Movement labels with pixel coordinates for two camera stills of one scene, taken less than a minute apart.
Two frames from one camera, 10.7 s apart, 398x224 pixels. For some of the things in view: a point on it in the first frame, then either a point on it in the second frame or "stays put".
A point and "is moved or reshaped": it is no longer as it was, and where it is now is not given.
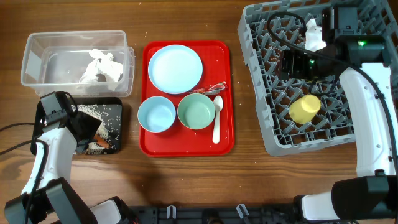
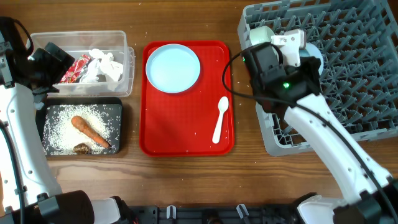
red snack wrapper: (214, 89) to (76, 71)
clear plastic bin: (56, 61) stays put
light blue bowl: (156, 114) is moved or reshaped
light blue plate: (175, 69) stays put
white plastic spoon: (217, 105) is moved or reshaped
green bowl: (196, 111) to (260, 35)
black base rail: (260, 214) stays put
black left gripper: (95, 124) to (58, 67)
